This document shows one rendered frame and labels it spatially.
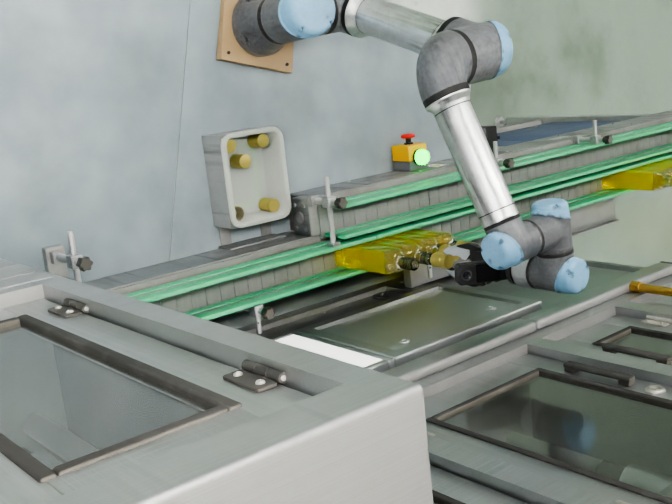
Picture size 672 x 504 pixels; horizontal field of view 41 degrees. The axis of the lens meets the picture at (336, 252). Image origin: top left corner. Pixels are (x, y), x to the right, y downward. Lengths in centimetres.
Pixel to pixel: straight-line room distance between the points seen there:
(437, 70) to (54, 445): 122
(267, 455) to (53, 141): 146
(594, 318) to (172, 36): 116
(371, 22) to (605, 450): 107
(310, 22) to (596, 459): 113
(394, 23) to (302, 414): 144
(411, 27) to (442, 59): 22
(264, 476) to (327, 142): 182
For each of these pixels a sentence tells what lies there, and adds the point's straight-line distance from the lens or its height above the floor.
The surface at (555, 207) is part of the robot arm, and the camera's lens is 186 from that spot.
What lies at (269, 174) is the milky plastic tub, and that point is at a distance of 225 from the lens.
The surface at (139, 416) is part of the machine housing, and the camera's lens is 81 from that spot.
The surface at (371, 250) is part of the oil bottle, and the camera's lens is 216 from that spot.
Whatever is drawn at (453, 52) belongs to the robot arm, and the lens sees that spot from 182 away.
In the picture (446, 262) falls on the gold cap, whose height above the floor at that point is 119.
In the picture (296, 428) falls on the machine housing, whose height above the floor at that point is 212.
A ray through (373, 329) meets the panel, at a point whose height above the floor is 112.
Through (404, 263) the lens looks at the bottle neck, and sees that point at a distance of 210.
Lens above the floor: 263
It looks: 50 degrees down
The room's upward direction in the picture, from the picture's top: 99 degrees clockwise
